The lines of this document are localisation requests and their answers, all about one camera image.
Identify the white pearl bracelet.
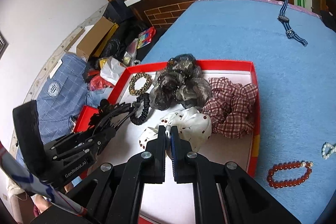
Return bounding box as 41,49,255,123
321,141,336,160

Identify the black hair tie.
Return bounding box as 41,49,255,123
129,93,152,126

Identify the blue bed cover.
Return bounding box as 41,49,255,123
143,0,335,223

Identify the blue striped strap watch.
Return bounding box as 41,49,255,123
277,0,308,47

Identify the blue plaid cloth bag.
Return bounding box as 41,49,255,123
15,53,111,167

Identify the white dotted scrunchie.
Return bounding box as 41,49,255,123
138,107,212,152

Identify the dark red bead bracelet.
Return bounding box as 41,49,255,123
266,160,314,189

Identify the leopard print scrunchie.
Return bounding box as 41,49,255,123
129,72,153,97

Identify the grey black mesh scrunchie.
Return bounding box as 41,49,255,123
149,54,212,110

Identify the small red box lid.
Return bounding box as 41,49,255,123
73,105,98,133

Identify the red white tray box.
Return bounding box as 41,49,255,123
90,60,260,223

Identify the red white plaid scrunchie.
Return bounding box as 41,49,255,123
202,77,258,139

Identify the cardboard box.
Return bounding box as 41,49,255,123
66,17,118,62

